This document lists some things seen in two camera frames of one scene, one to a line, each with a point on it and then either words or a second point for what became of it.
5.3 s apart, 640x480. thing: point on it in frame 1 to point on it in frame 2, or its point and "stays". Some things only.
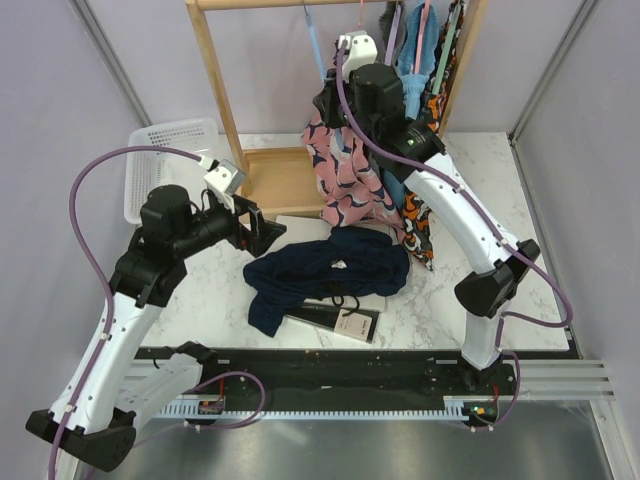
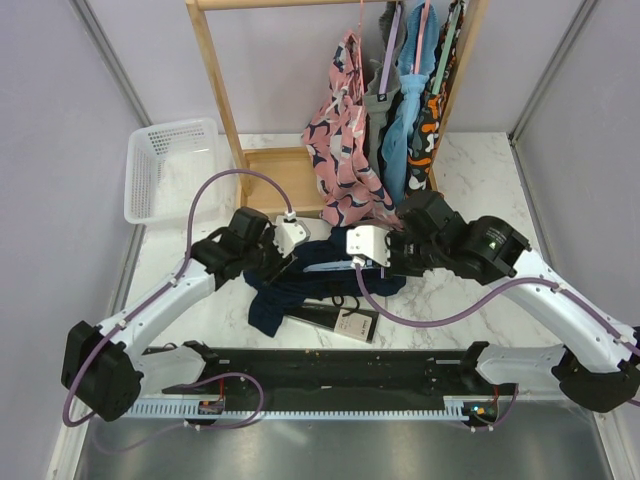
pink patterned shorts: [348, 180] stays
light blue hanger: [322, 66] to [330, 266]
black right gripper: [325, 100] to [395, 269]
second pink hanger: [421, 36] stays
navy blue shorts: [351, 260] stays
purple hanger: [393, 39] stays
